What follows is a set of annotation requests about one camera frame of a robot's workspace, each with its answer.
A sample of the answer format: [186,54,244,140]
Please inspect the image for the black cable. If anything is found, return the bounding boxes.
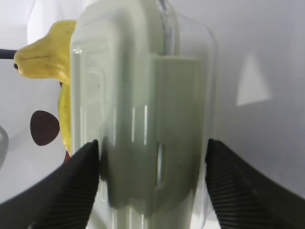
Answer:
[0,48,19,60]

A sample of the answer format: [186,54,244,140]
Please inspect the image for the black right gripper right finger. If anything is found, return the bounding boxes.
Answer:
[205,139,305,229]

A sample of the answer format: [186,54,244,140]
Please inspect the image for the yellow banana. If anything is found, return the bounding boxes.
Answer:
[58,83,71,156]

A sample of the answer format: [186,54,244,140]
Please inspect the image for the green lidded glass container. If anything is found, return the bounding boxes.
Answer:
[70,0,216,229]

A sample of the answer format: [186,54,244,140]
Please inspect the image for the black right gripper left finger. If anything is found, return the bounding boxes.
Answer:
[0,140,99,229]

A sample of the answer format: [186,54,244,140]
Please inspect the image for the yellow pear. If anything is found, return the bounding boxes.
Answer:
[14,20,76,85]

